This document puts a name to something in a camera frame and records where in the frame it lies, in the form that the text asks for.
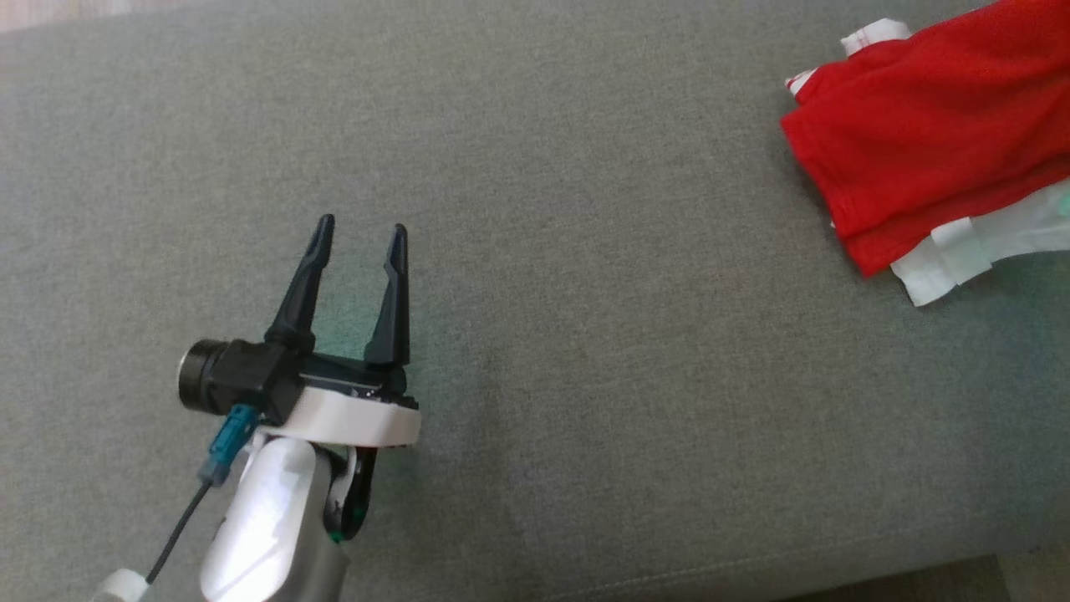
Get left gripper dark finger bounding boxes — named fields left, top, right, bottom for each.
left=264, top=214, right=336, bottom=352
left=364, top=223, right=411, bottom=369

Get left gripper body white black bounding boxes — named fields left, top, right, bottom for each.
left=272, top=351, right=422, bottom=448

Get red shirt white striped sleeves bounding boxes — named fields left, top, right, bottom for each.
left=780, top=0, right=1070, bottom=307

